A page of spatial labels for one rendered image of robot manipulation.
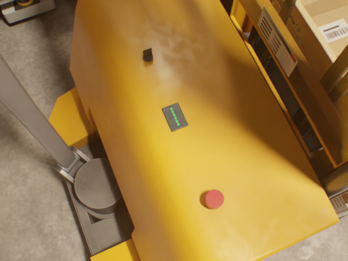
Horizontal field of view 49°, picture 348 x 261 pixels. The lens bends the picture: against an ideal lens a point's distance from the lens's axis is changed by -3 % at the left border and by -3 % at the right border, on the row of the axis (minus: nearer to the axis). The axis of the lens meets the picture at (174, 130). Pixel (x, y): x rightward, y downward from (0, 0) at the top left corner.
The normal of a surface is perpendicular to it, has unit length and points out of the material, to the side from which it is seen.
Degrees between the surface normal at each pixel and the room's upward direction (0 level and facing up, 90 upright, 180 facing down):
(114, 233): 0
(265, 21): 90
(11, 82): 90
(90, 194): 0
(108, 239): 0
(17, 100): 90
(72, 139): 22
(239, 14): 90
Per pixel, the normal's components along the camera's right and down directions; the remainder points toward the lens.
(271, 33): -0.92, 0.36
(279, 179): 0.02, -0.34
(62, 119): -0.32, -0.18
